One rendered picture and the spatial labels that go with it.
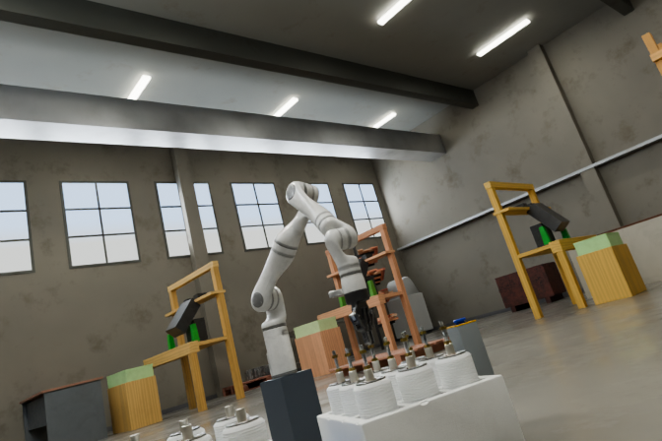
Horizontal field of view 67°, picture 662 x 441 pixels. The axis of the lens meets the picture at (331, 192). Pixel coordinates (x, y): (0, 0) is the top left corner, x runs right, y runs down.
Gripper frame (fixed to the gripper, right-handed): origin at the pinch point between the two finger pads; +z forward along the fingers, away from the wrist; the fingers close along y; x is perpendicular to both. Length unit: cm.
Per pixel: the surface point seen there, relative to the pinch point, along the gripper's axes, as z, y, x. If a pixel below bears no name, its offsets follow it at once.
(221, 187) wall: -395, 731, 620
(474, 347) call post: 11.0, 15.8, -25.5
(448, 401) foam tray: 18.4, -19.1, -25.4
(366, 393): 11.6, -29.3, -10.2
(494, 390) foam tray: 19.5, -9.7, -34.0
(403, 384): 12.5, -20.5, -15.9
